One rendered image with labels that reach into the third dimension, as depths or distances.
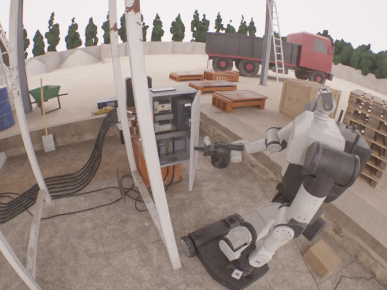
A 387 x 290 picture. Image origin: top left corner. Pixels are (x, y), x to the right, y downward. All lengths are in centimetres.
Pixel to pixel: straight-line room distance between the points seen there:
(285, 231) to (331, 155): 30
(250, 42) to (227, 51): 116
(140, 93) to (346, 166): 86
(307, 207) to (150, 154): 77
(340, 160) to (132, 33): 94
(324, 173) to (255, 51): 932
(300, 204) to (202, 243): 113
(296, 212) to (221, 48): 918
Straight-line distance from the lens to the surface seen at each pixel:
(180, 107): 143
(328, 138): 67
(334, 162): 55
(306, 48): 1057
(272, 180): 258
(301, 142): 66
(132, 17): 99
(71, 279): 189
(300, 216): 66
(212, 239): 167
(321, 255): 195
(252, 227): 116
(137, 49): 96
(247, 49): 968
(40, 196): 238
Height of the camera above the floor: 156
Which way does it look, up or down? 28 degrees down
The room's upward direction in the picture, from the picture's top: 2 degrees clockwise
